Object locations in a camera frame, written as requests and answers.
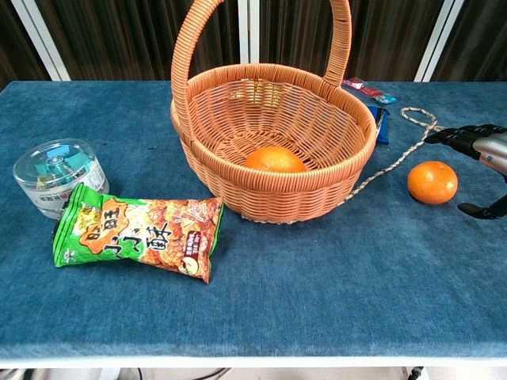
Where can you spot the blue table cloth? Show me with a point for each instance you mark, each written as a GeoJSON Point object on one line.
{"type": "Point", "coordinates": [253, 277]}

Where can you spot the red candy wrapper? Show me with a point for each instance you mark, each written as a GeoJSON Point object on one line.
{"type": "Point", "coordinates": [366, 90]}

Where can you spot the orange wicker basket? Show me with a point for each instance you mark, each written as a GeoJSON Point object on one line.
{"type": "Point", "coordinates": [273, 154]}

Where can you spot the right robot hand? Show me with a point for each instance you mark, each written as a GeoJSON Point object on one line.
{"type": "Point", "coordinates": [473, 139]}

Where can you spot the green snack bag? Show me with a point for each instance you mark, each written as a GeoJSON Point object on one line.
{"type": "Point", "coordinates": [142, 233]}

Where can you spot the orange fruit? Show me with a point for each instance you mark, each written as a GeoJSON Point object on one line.
{"type": "Point", "coordinates": [275, 160]}
{"type": "Point", "coordinates": [432, 182]}

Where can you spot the clear plastic clip jar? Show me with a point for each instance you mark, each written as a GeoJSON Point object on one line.
{"type": "Point", "coordinates": [59, 178]}

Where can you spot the white partition frame post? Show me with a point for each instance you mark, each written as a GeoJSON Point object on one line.
{"type": "Point", "coordinates": [39, 39]}
{"type": "Point", "coordinates": [249, 31]}
{"type": "Point", "coordinates": [437, 39]}

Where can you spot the blue snack bar wrapper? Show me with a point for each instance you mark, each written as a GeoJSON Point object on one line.
{"type": "Point", "coordinates": [380, 126]}

